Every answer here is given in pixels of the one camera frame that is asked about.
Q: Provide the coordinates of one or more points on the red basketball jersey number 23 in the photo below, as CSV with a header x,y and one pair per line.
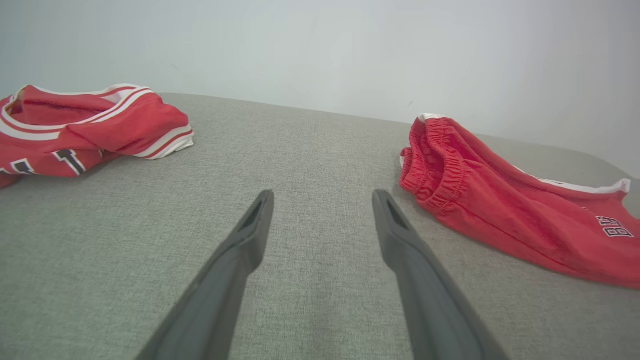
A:
x,y
125,125

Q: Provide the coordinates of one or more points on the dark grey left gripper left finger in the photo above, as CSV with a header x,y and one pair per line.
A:
x,y
220,295

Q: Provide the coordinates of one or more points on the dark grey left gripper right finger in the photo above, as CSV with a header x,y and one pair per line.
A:
x,y
430,300

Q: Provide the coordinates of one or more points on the red shorts with white trim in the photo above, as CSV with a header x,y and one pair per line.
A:
x,y
515,215

